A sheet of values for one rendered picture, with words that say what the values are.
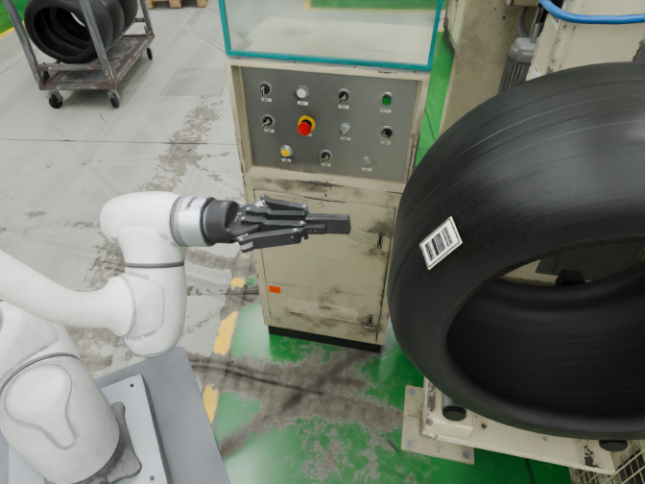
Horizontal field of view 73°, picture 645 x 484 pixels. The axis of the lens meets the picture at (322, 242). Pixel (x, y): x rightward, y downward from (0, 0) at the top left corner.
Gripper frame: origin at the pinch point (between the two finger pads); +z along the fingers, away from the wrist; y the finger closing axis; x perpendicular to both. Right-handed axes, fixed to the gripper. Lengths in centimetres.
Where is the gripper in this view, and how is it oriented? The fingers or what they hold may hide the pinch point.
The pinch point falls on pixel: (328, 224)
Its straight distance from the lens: 70.6
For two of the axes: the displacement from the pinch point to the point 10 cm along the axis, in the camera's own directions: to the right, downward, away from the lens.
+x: 1.5, 7.4, 6.6
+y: 2.0, -6.7, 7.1
